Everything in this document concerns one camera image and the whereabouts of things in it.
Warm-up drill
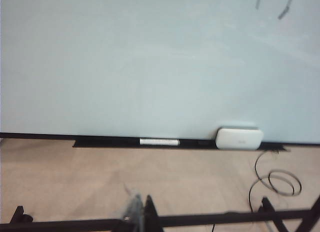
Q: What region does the black metal stand frame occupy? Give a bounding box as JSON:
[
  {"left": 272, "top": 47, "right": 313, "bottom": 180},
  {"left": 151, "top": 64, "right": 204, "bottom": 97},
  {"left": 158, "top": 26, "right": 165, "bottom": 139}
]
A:
[{"left": 0, "top": 196, "right": 320, "bottom": 232}]

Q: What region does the black whiteboard pen tray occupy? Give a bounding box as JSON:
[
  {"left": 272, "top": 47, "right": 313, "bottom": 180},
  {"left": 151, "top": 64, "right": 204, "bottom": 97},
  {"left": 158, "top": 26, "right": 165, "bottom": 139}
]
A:
[{"left": 72, "top": 138, "right": 292, "bottom": 153}]

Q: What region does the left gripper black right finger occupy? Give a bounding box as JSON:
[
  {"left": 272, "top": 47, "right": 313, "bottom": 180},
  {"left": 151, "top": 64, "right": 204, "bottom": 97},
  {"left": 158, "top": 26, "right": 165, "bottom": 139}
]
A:
[{"left": 142, "top": 194, "right": 161, "bottom": 232}]

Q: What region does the large glass whiteboard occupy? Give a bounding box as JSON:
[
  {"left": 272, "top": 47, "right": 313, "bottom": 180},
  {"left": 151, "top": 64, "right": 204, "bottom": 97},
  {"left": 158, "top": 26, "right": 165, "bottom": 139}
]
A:
[{"left": 0, "top": 0, "right": 320, "bottom": 146}]

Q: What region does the white marker pen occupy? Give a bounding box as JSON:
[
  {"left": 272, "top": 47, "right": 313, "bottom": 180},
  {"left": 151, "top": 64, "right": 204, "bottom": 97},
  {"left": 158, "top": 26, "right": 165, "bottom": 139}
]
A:
[{"left": 139, "top": 138, "right": 180, "bottom": 147}]

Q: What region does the black floor cable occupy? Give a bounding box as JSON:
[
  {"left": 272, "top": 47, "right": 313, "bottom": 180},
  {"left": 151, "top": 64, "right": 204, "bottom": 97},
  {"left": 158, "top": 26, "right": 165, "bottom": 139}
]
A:
[{"left": 248, "top": 149, "right": 303, "bottom": 214}]

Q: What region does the white rectangular whiteboard eraser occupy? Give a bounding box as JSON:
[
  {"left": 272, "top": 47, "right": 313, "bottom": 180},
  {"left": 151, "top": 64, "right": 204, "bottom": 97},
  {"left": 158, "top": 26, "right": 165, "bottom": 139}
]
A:
[{"left": 215, "top": 126, "right": 265, "bottom": 151}]

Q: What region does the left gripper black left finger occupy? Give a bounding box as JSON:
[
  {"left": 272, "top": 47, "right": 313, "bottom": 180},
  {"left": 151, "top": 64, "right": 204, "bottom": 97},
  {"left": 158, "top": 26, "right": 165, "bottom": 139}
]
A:
[{"left": 119, "top": 184, "right": 144, "bottom": 232}]

